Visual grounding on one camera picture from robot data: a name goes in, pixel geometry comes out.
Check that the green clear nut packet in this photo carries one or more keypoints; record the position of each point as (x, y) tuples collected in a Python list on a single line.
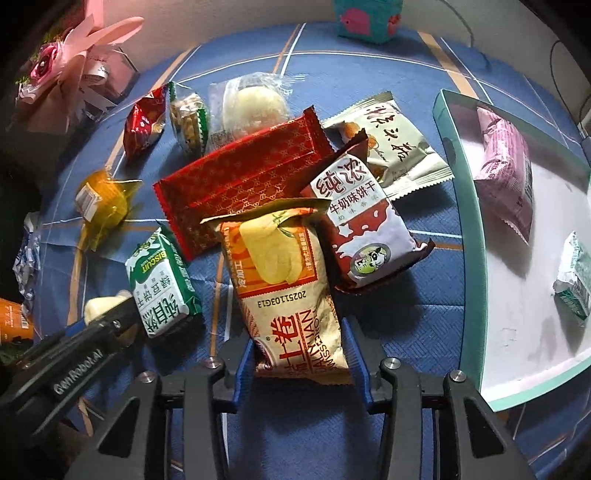
[(187, 120)]

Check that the long red patterned snack packet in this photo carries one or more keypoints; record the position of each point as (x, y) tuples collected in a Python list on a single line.
[(240, 184)]

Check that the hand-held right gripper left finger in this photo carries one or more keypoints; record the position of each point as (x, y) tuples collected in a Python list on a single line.
[(240, 369)]

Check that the teal cube with pink patches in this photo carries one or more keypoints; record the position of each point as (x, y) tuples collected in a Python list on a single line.
[(369, 21)]

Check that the pink gift box with flower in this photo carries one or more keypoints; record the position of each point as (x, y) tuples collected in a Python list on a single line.
[(97, 69)]

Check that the mint green snack packet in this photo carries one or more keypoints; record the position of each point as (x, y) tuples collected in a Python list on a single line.
[(575, 281)]

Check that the small red snack packet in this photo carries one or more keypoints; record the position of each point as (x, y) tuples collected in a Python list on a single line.
[(143, 122)]

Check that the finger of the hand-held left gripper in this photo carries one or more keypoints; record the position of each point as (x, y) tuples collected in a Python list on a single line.
[(115, 318)]

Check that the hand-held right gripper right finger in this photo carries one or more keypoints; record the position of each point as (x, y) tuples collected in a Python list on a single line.
[(362, 369)]

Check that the orange carton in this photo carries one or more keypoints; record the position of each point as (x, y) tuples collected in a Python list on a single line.
[(14, 321)]

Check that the clear packet with white pastry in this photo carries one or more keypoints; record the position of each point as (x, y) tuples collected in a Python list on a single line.
[(251, 104)]

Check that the green white biscuit packet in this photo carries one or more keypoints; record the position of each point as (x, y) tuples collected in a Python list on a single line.
[(159, 286)]

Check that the cream green walnut snack packet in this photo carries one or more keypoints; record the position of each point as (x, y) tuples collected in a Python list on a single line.
[(401, 147)]

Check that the yellow clear cake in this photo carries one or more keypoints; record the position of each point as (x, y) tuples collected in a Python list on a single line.
[(101, 203)]

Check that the white box with teal rim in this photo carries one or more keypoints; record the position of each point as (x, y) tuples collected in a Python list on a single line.
[(517, 300)]

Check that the pink snack packet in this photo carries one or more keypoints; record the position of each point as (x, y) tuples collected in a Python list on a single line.
[(503, 170)]

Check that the crumpled blue white packet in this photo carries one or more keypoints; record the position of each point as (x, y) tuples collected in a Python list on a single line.
[(25, 263)]

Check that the cream orange chip-print snack packet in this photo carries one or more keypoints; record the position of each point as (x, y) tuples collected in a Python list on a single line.
[(286, 300)]

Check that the brown white milk biscuit packet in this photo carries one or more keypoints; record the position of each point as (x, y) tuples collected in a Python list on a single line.
[(369, 230)]

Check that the small clear white sweet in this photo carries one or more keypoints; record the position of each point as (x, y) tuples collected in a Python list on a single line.
[(99, 308)]

